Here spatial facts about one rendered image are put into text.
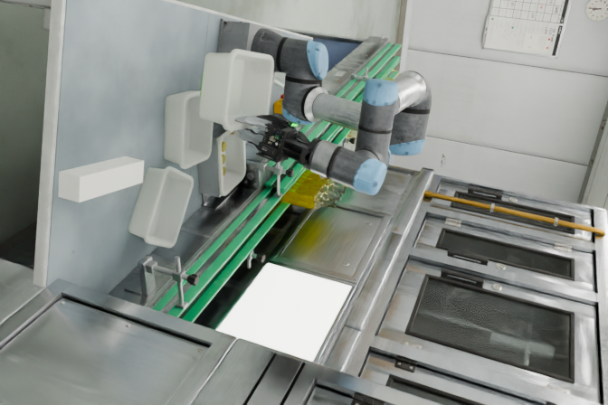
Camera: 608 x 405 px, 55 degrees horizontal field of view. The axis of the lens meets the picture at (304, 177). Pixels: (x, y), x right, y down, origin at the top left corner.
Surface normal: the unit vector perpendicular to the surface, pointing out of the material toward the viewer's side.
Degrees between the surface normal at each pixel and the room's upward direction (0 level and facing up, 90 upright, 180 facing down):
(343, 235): 90
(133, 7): 0
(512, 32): 90
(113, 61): 0
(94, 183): 0
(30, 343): 90
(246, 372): 90
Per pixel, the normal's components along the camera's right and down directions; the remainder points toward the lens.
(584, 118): -0.38, 0.44
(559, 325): 0.03, -0.87
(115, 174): 0.93, 0.21
